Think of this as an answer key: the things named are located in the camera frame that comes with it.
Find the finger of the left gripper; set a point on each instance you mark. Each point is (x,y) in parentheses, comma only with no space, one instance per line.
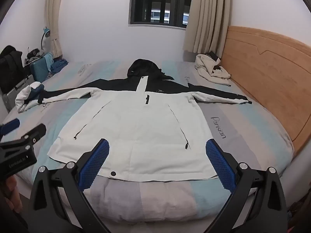
(29,138)
(8,127)

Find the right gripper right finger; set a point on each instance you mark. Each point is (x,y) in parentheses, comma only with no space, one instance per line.
(268,212)

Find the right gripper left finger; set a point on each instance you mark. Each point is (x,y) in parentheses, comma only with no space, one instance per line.
(46,209)

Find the white and black jacket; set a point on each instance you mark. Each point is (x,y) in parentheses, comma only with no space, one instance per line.
(154,125)

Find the blue crumpled clothes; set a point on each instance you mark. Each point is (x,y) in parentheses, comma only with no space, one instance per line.
(58,65)

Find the person's left hand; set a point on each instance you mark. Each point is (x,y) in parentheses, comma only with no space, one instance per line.
(11,194)

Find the silver suitcase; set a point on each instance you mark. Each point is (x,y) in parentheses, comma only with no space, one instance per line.
(9,98)

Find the blue and white folded garment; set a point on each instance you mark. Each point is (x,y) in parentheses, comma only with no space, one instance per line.
(28,97)

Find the black backpack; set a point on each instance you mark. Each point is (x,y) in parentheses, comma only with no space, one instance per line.
(12,71)

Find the teal suitcase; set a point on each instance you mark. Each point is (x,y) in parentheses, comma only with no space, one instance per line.
(41,67)

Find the striped bed sheet mattress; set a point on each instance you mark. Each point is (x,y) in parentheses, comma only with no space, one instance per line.
(247,131)

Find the teal desk lamp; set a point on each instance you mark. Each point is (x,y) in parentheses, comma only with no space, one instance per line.
(46,34)

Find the wooden headboard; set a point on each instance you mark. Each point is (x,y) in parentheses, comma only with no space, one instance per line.
(274,70)

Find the beige left curtain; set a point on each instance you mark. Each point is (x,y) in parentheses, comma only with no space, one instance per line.
(52,22)

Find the beige curtain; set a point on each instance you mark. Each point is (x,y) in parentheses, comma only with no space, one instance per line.
(207,26)
(52,22)

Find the beige jacket near headboard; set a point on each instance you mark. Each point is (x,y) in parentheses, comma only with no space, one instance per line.
(209,67)

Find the dark window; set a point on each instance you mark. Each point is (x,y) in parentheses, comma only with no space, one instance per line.
(160,12)

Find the beige right curtain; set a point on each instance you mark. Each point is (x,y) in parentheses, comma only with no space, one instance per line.
(207,26)

